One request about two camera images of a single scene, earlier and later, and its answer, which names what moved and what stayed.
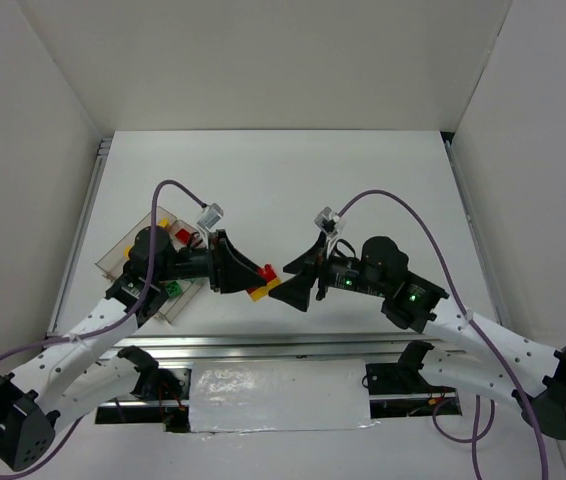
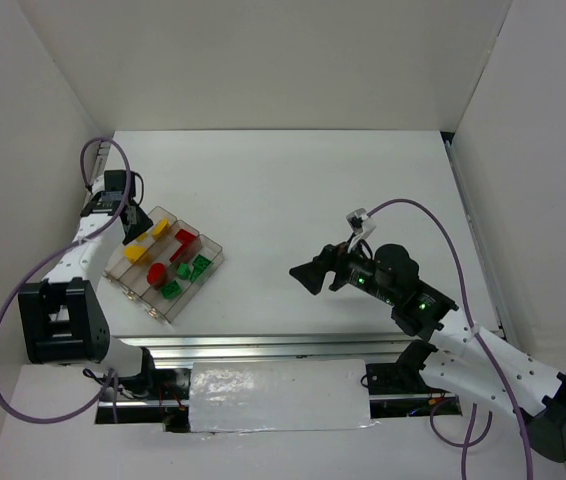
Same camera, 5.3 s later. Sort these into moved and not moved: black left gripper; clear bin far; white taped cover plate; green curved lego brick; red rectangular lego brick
Moved: red rectangular lego brick; black left gripper
Not moved: green curved lego brick; clear bin far; white taped cover plate
